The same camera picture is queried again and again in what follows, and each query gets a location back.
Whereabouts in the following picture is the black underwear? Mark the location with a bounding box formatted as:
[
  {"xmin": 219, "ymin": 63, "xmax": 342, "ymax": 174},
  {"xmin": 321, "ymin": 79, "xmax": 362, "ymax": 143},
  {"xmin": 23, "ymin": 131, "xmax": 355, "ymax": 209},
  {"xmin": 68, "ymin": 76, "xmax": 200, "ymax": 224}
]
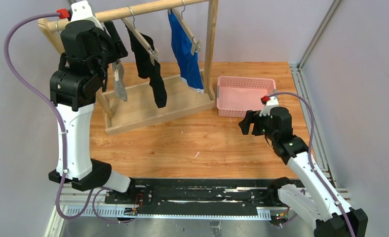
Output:
[{"xmin": 126, "ymin": 27, "xmax": 167, "ymax": 108}]

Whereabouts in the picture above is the wooden hanger of black underwear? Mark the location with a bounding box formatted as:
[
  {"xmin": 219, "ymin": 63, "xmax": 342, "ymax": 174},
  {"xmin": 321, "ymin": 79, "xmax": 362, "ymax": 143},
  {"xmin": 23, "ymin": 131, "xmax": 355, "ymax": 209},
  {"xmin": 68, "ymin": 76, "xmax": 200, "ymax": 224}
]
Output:
[{"xmin": 122, "ymin": 6, "xmax": 158, "ymax": 66}]

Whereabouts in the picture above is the grey underwear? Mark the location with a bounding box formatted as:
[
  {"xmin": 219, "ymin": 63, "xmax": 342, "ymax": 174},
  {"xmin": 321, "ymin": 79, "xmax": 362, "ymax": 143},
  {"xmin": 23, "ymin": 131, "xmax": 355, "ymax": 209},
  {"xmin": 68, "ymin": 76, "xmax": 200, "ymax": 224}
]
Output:
[{"xmin": 112, "ymin": 59, "xmax": 128, "ymax": 102}]

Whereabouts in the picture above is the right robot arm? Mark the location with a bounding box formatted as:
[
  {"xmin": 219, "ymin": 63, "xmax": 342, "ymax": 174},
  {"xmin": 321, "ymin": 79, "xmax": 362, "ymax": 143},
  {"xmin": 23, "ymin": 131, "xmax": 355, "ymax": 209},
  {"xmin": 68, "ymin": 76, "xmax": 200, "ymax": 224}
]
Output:
[{"xmin": 238, "ymin": 107, "xmax": 368, "ymax": 237}]

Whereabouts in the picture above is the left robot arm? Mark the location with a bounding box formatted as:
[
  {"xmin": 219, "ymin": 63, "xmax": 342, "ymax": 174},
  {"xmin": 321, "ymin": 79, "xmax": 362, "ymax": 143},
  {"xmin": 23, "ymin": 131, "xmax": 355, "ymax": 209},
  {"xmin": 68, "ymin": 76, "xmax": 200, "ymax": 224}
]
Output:
[{"xmin": 48, "ymin": 20, "xmax": 136, "ymax": 202}]

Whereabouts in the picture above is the blue underwear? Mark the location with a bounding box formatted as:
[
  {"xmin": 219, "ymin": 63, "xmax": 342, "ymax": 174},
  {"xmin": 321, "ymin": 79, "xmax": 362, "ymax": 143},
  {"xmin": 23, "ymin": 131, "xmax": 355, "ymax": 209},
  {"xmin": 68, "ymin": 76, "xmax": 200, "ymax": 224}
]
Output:
[{"xmin": 167, "ymin": 11, "xmax": 204, "ymax": 93}]

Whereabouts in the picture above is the wooden hanger of blue underwear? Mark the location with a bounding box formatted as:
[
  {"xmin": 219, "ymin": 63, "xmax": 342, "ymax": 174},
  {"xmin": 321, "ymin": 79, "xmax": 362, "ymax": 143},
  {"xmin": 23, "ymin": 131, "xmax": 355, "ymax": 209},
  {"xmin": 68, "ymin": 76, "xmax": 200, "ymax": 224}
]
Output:
[{"xmin": 168, "ymin": 0, "xmax": 202, "ymax": 55}]

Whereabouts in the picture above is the pink plastic basket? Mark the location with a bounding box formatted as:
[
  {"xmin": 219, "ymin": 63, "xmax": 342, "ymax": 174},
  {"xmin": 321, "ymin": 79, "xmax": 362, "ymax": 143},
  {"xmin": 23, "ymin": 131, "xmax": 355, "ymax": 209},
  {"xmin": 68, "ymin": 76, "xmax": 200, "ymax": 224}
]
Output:
[{"xmin": 217, "ymin": 76, "xmax": 276, "ymax": 118}]

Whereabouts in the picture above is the wooden clothes rack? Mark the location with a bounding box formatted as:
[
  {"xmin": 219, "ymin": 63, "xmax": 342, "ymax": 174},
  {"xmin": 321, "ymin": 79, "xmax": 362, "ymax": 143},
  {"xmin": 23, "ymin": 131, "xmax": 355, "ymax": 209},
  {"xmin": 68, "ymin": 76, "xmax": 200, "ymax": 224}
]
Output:
[{"xmin": 38, "ymin": 0, "xmax": 213, "ymax": 135}]

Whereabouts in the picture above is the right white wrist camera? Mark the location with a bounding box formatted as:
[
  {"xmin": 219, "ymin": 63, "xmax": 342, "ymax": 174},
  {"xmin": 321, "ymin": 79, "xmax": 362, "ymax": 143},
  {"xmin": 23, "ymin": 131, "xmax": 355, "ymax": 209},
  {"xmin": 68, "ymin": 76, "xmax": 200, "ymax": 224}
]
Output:
[{"xmin": 259, "ymin": 95, "xmax": 279, "ymax": 117}]

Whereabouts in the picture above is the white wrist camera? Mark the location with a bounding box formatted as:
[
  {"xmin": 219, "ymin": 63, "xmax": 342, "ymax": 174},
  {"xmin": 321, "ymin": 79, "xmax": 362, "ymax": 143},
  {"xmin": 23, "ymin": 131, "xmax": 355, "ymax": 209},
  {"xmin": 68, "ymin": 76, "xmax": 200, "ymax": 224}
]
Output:
[
  {"xmin": 71, "ymin": 0, "xmax": 104, "ymax": 30},
  {"xmin": 259, "ymin": 95, "xmax": 279, "ymax": 117}
]

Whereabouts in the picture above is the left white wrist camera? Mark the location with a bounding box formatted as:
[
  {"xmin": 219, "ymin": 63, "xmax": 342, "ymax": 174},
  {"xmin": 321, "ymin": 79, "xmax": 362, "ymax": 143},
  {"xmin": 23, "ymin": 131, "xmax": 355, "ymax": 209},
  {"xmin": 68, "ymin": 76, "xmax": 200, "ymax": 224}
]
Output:
[{"xmin": 71, "ymin": 0, "xmax": 104, "ymax": 30}]

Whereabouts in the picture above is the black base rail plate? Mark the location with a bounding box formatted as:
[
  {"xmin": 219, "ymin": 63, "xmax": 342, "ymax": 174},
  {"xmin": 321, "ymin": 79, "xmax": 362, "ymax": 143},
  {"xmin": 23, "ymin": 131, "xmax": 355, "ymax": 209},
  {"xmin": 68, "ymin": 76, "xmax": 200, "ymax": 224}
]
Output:
[{"xmin": 104, "ymin": 178, "xmax": 287, "ymax": 218}]

